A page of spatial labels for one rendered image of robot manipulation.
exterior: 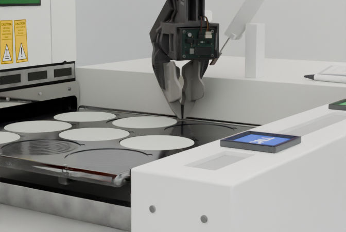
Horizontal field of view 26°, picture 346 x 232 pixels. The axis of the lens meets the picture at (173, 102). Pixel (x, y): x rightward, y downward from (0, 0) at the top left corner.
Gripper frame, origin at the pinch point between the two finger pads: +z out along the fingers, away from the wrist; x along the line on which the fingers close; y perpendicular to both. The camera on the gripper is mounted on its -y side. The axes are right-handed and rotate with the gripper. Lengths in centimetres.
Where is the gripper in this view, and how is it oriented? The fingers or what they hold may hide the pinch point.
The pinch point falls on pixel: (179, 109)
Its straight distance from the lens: 118.0
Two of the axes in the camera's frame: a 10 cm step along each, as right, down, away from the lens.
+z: 0.0, 9.9, 1.5
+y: 3.4, 1.4, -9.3
